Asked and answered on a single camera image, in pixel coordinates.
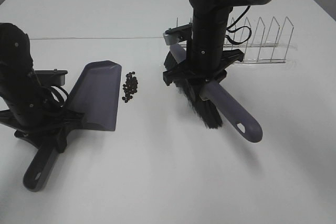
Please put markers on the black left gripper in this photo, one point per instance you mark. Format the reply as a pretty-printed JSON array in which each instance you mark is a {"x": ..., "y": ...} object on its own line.
[{"x": 54, "y": 131}]

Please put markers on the metal wire dish rack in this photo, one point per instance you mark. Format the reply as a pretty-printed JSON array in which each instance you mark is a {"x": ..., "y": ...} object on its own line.
[{"x": 261, "y": 42}]

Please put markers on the pile of coffee beans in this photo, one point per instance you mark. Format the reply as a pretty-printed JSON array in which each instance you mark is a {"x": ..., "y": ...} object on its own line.
[{"x": 130, "y": 87}]

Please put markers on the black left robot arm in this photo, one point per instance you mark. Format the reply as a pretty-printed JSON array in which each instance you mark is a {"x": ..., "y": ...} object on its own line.
[{"x": 36, "y": 100}]

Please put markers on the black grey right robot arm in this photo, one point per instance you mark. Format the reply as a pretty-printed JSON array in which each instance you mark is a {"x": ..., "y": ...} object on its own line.
[{"x": 205, "y": 58}]

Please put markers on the grey plastic dustpan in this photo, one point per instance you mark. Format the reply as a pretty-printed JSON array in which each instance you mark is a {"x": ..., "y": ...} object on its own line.
[{"x": 92, "y": 105}]

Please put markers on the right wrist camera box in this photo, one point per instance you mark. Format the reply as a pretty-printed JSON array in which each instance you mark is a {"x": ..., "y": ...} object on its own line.
[{"x": 178, "y": 34}]

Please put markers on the grey hand brush black bristles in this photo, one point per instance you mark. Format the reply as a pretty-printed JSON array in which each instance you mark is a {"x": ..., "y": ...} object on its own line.
[{"x": 206, "y": 96}]

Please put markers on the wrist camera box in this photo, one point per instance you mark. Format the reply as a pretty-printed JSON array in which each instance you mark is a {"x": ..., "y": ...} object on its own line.
[
  {"x": 178, "y": 34},
  {"x": 51, "y": 77}
]

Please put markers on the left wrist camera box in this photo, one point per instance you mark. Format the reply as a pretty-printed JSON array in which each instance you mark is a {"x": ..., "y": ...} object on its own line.
[{"x": 51, "y": 77}]

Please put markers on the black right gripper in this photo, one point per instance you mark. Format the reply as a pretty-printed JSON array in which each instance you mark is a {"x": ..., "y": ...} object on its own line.
[{"x": 184, "y": 70}]

